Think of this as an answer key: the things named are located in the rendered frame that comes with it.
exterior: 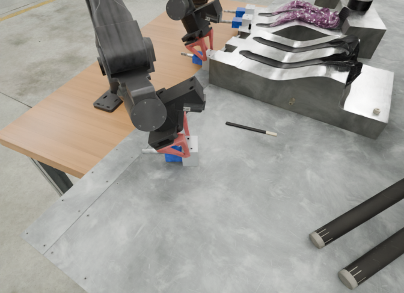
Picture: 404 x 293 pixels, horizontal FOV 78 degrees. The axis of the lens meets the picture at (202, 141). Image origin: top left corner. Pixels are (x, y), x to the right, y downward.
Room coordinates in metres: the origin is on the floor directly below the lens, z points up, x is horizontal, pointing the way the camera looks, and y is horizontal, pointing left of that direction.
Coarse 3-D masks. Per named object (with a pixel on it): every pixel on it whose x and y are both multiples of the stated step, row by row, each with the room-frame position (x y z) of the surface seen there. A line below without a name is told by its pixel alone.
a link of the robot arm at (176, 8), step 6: (174, 0) 0.74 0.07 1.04; (180, 0) 0.73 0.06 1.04; (186, 0) 0.78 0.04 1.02; (168, 6) 0.74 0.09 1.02; (174, 6) 0.73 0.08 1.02; (180, 6) 0.73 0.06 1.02; (186, 6) 0.75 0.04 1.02; (168, 12) 0.73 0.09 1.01; (174, 12) 0.73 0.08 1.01; (180, 12) 0.73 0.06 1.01; (186, 12) 0.75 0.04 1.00; (174, 18) 0.73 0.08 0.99; (180, 18) 0.73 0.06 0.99
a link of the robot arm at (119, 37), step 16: (96, 0) 0.42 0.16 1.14; (112, 0) 0.43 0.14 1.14; (96, 16) 0.40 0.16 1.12; (112, 16) 0.41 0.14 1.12; (128, 16) 0.41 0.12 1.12; (96, 32) 0.38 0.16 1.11; (112, 32) 0.38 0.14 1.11; (128, 32) 0.39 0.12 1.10; (112, 48) 0.36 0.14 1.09; (128, 48) 0.37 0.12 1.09; (144, 48) 0.38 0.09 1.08; (112, 64) 0.35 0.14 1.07; (128, 64) 0.36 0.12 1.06; (144, 64) 0.38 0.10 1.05
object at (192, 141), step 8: (192, 136) 0.40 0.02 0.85; (192, 144) 0.37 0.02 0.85; (144, 152) 0.37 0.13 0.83; (152, 152) 0.37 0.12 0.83; (184, 152) 0.35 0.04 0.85; (192, 152) 0.35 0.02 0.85; (168, 160) 0.36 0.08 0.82; (176, 160) 0.36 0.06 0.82; (184, 160) 0.35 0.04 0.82; (192, 160) 0.35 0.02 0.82
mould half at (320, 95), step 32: (256, 32) 0.86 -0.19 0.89; (224, 64) 0.66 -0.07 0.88; (256, 64) 0.66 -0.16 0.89; (320, 64) 0.59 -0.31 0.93; (256, 96) 0.61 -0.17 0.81; (288, 96) 0.56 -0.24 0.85; (320, 96) 0.52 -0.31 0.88; (352, 96) 0.54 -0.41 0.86; (384, 96) 0.54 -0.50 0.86; (352, 128) 0.47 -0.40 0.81
